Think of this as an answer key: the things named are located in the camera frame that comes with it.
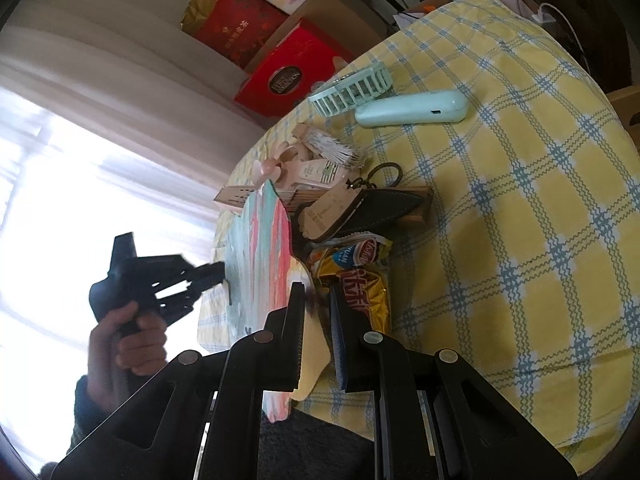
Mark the yellow plaid tablecloth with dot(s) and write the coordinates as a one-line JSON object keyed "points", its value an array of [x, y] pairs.
{"points": [[528, 264]]}

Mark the mint green handheld fan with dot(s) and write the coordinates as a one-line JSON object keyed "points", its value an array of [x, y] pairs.
{"points": [[366, 94]]}

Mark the painted paper hand fan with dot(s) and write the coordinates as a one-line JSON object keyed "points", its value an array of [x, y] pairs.
{"points": [[260, 269]]}

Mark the red chocolate gift box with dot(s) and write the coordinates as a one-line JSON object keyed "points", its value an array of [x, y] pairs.
{"points": [[304, 57]]}

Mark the patterned folding fan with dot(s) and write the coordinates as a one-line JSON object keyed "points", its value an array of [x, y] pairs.
{"points": [[326, 146]]}

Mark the white sheer curtain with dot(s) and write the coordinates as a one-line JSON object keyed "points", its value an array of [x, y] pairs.
{"points": [[95, 141]]}

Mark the brown carton under bags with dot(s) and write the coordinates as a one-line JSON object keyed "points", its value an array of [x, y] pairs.
{"points": [[350, 22]]}

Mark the wooden foot-shaped tag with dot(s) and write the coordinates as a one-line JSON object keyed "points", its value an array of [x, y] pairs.
{"points": [[326, 215]]}

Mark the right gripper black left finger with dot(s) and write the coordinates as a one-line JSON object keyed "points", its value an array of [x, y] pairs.
{"points": [[291, 343]]}

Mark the orange yellow chip bag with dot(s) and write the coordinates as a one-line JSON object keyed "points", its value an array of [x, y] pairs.
{"points": [[359, 263]]}

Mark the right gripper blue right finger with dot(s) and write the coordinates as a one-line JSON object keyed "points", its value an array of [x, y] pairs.
{"points": [[348, 326]]}

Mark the red tea gift bag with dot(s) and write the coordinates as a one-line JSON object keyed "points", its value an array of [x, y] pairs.
{"points": [[237, 29]]}

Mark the pink handheld fan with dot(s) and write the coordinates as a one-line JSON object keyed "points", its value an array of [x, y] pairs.
{"points": [[294, 165]]}

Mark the brown wooden folding fan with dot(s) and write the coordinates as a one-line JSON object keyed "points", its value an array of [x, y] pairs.
{"points": [[235, 197]]}

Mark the person's left hand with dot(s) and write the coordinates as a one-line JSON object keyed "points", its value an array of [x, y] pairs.
{"points": [[123, 340]]}

